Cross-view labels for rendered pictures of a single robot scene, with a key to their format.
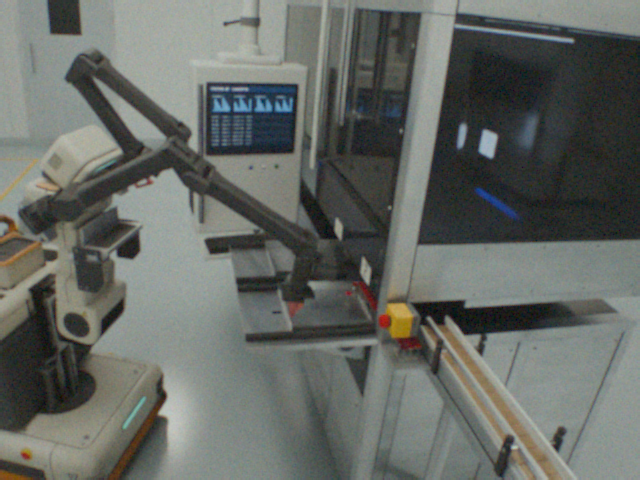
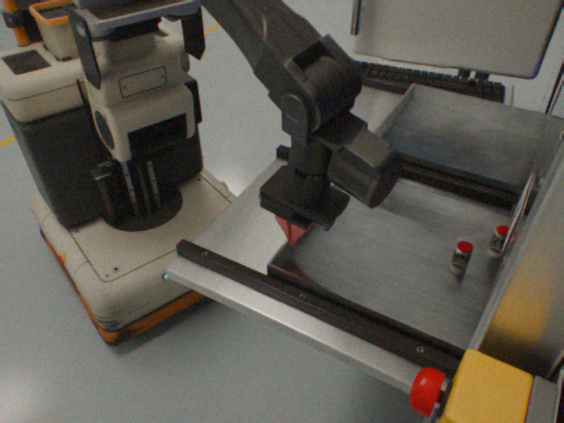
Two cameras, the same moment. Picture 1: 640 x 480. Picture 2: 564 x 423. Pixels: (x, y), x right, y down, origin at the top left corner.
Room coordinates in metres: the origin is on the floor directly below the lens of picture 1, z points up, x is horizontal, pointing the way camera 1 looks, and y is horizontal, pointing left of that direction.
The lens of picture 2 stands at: (0.98, -0.27, 1.39)
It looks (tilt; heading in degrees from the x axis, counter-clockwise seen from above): 42 degrees down; 44
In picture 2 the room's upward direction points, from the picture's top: straight up
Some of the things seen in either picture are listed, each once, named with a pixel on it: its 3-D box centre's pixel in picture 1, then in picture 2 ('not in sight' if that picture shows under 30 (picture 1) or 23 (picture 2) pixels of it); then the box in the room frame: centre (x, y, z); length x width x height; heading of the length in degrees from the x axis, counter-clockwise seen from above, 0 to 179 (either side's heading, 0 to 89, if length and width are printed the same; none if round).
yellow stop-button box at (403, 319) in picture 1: (400, 320); (488, 419); (1.23, -0.26, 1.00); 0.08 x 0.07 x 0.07; 105
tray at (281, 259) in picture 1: (313, 258); (478, 141); (1.77, 0.00, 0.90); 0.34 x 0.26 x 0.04; 105
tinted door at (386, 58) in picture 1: (380, 115); not in sight; (1.55, -0.16, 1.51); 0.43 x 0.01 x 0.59; 15
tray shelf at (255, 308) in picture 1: (303, 286); (408, 191); (1.59, 0.03, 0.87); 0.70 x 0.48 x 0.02; 15
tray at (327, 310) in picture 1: (335, 304); (419, 258); (1.44, -0.09, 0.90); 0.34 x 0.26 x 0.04; 105
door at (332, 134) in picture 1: (341, 90); not in sight; (1.99, -0.05, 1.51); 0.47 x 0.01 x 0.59; 15
